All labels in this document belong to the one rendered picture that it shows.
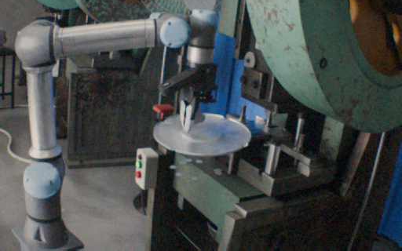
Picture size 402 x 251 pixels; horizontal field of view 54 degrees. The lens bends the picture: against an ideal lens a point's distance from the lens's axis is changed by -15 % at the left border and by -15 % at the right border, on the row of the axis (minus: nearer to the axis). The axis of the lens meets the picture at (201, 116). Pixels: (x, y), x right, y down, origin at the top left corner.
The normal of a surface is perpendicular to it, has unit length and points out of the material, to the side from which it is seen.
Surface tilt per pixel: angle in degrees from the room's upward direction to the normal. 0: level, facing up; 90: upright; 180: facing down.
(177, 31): 90
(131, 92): 90
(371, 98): 90
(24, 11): 90
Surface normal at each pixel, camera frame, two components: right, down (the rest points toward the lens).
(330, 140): -0.85, 0.04
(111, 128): 0.48, 0.31
